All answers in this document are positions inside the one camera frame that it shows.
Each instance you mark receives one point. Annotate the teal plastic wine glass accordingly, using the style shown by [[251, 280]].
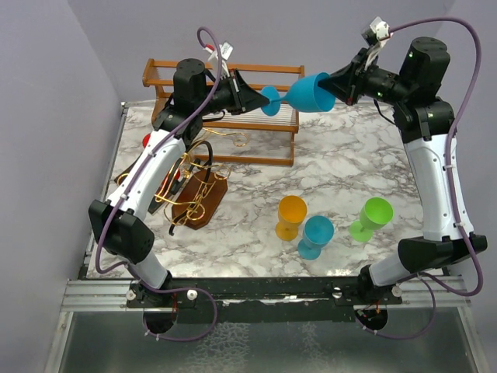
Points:
[[318, 232]]

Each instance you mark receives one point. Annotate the wooden wine glass rack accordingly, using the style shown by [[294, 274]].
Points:
[[269, 140]]

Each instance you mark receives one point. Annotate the green plastic wine glass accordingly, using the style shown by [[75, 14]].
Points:
[[375, 214]]

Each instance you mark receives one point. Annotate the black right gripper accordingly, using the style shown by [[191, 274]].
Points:
[[347, 82]]

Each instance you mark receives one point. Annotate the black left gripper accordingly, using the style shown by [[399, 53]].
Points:
[[244, 97]]

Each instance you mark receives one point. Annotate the black mounting rail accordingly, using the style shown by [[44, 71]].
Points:
[[258, 299]]

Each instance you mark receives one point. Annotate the blue plastic wine glass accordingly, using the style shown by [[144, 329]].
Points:
[[305, 95]]

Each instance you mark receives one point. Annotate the gold wire glass holder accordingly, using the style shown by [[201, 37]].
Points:
[[193, 187]]

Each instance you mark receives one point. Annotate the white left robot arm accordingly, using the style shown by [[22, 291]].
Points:
[[118, 222]]

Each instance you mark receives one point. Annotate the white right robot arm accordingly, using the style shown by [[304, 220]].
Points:
[[425, 123]]

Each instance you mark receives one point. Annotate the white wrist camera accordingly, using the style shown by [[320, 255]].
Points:
[[226, 49], [376, 34]]

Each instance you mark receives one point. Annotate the orange plastic wine glass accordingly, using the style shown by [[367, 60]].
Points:
[[292, 210]]

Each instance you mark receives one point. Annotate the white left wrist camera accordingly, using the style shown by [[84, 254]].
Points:
[[226, 49]]

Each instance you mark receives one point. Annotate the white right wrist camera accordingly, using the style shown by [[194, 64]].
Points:
[[376, 34]]

